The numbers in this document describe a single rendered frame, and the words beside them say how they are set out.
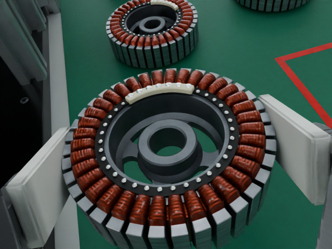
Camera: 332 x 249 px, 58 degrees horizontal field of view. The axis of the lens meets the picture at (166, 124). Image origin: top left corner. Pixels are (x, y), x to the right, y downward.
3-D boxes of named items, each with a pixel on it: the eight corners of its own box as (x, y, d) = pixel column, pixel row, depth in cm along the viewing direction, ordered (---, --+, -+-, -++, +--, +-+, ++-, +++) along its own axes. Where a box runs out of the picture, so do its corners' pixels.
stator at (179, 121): (301, 245, 14) (320, 209, 12) (72, 280, 15) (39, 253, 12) (238, 93, 22) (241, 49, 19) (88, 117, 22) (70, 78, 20)
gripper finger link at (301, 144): (312, 137, 11) (333, 134, 11) (256, 95, 18) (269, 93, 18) (313, 207, 12) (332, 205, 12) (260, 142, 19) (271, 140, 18)
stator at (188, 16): (168, 82, 34) (164, 56, 31) (95, 55, 39) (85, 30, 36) (214, 27, 39) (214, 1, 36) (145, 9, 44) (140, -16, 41)
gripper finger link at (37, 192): (45, 248, 12) (26, 251, 12) (83, 170, 19) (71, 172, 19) (22, 183, 11) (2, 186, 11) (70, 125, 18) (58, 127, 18)
